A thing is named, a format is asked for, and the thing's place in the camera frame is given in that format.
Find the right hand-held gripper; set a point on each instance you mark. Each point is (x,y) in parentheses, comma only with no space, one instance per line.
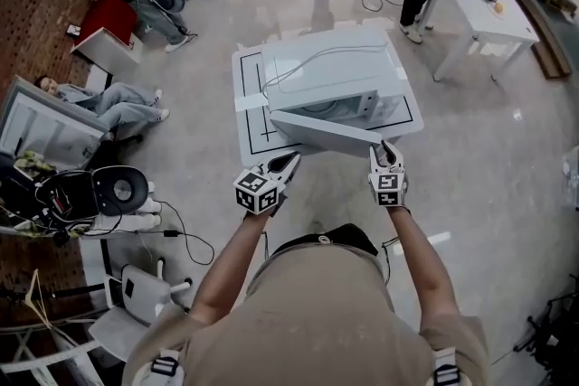
(387,190)

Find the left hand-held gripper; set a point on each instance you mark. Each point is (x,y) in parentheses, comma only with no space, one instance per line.
(255,192)

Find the white microwave door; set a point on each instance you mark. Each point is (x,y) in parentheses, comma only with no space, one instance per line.
(325,134)

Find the person's right forearm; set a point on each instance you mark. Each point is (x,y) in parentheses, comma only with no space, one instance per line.
(418,266)

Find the person's left forearm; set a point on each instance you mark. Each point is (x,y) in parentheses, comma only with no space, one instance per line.
(226,271)

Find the white microwave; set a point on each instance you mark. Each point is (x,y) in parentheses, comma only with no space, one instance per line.
(341,81)

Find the white low table black lines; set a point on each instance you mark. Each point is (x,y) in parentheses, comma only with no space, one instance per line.
(251,149)

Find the white tape strip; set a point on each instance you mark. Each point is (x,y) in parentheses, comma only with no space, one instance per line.
(248,103)

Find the person's black waist pack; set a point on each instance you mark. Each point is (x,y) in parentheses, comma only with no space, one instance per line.
(335,236)

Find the person's beige shirt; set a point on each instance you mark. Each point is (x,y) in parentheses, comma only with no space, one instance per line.
(312,316)

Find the white side table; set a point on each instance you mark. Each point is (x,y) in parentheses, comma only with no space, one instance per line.
(493,25)

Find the small yellow object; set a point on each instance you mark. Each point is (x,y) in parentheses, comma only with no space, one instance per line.
(499,7)

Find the white chair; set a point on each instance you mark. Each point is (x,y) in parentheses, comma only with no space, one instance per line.
(135,298)

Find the red and white box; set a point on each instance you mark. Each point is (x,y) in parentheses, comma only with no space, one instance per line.
(106,20)

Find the grey framed cabinet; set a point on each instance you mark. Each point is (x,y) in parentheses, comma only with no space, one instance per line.
(45,126)

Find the small black box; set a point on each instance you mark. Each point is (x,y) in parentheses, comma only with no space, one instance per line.
(73,30)

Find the wooden clothes hanger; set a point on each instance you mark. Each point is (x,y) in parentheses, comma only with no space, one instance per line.
(38,303)

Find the brown patterned carpet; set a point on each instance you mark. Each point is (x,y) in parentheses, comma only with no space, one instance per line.
(36,13)

